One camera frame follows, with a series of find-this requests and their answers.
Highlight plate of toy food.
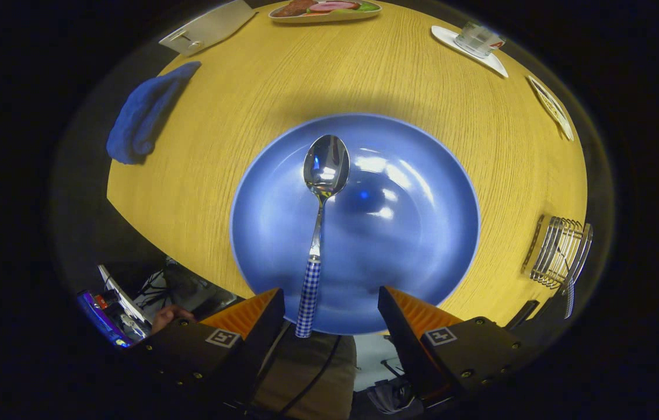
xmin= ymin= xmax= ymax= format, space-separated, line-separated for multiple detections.
xmin=268 ymin=0 xmax=383 ymax=24

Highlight metal wire cutlery rack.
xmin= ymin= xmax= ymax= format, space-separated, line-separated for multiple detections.
xmin=520 ymin=213 xmax=594 ymax=291

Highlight black floor cable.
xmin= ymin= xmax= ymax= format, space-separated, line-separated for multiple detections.
xmin=277 ymin=334 xmax=344 ymax=418

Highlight white square coaster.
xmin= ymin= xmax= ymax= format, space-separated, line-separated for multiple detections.
xmin=431 ymin=24 xmax=509 ymax=79

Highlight smartphone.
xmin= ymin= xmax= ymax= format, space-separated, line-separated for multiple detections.
xmin=76 ymin=290 xmax=133 ymax=349

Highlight spoon with blue checked handle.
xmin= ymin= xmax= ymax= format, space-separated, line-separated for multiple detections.
xmin=295 ymin=134 xmax=351 ymax=339

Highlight blue round plate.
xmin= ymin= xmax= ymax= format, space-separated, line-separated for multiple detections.
xmin=229 ymin=113 xmax=481 ymax=336

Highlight white toaster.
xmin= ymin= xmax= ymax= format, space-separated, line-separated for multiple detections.
xmin=159 ymin=0 xmax=259 ymax=57

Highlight blue folded cloth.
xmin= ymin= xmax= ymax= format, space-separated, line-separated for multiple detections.
xmin=106 ymin=61 xmax=202 ymax=166

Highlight small clear drink bottle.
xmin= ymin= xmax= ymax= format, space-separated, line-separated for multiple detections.
xmin=454 ymin=21 xmax=506 ymax=59

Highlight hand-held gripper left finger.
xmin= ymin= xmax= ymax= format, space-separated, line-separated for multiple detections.
xmin=131 ymin=288 xmax=286 ymax=409

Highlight white divided bean tray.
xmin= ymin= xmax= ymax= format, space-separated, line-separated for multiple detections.
xmin=526 ymin=75 xmax=575 ymax=142

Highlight person's khaki trousers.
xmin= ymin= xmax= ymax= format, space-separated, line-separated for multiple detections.
xmin=250 ymin=327 xmax=358 ymax=420

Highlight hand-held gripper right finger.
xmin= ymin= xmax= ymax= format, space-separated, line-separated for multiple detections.
xmin=378 ymin=285 xmax=540 ymax=409

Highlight black table bracket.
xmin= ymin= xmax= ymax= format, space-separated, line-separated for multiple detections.
xmin=507 ymin=299 xmax=541 ymax=331

